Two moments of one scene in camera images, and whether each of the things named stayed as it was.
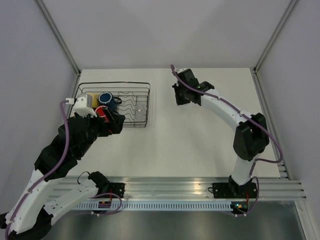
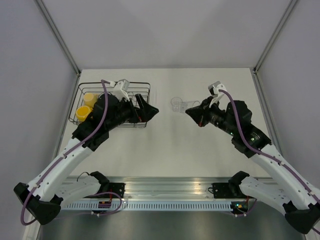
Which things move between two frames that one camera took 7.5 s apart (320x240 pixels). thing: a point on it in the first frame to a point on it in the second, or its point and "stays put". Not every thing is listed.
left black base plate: x=118 y=188 stays put
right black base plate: x=231 y=190 stays put
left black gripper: x=115 y=125 to x=146 y=114
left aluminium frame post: x=59 y=37 stays put
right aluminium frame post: x=274 y=35 stays put
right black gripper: x=179 y=101 to x=199 y=113
